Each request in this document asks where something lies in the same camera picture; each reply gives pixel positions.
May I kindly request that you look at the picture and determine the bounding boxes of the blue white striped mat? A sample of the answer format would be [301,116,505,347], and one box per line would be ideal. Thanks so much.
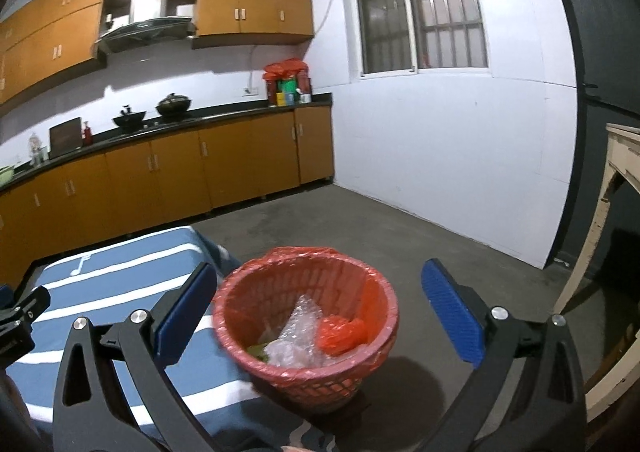
[5,225,351,452]

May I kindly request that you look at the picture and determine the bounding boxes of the red mesh waste basket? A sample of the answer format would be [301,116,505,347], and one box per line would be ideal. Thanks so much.
[212,245,401,416]

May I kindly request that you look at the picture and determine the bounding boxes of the dark wooden cutting board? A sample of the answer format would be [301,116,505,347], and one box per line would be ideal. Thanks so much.
[48,116,84,159]

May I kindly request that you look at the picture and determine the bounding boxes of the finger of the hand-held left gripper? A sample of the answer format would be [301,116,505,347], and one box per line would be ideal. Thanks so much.
[0,284,52,369]

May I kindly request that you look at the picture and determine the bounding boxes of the barred window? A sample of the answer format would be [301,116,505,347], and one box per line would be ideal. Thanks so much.
[339,0,494,81]

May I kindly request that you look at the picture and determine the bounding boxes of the orange lower kitchen cabinets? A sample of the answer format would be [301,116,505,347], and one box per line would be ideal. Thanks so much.
[0,104,335,278]

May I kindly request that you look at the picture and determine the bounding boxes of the black kitchen countertop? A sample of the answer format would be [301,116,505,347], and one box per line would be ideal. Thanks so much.
[0,92,334,191]

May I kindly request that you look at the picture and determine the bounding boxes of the white wall cable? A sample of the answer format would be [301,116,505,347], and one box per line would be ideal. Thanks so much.
[242,0,349,98]

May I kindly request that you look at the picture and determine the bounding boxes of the glass jar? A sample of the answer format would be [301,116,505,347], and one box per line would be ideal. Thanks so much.
[27,131,49,167]

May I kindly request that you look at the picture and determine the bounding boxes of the red plastic bag with goods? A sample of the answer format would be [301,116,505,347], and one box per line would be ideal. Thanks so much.
[262,59,309,106]

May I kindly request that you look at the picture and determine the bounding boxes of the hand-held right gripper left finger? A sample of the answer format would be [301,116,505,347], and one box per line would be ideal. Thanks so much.
[52,261,219,452]

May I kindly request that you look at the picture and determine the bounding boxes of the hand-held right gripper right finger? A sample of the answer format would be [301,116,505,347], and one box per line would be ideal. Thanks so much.
[420,257,589,452]

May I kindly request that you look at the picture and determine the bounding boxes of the dark lidded cooking pot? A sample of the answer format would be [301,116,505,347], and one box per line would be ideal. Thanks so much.
[155,92,194,119]

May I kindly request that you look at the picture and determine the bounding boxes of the steel range hood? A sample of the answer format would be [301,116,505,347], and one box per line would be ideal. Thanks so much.
[92,0,201,59]

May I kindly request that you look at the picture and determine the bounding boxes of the cream wooden table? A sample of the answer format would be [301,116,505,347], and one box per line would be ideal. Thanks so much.
[552,121,640,425]

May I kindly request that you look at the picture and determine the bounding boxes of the black wok with lid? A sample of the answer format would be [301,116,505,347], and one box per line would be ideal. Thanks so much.
[112,105,148,129]

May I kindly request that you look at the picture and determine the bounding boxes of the clear bubble wrap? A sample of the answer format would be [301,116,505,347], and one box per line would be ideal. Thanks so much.
[264,294,327,369]

